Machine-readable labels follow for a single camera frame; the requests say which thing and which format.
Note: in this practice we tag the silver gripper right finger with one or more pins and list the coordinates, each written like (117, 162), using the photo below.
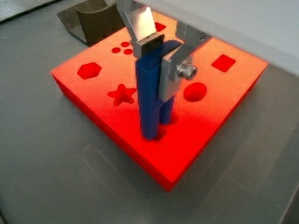
(176, 65)

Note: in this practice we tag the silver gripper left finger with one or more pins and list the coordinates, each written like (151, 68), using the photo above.
(137, 18)

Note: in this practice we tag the blue square-circle peg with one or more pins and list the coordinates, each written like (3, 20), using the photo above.
(155, 112)

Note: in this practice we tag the dark grey curved holder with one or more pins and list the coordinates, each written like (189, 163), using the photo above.
(92, 20)

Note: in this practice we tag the red shape sorter block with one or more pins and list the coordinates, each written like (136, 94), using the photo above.
(97, 80)

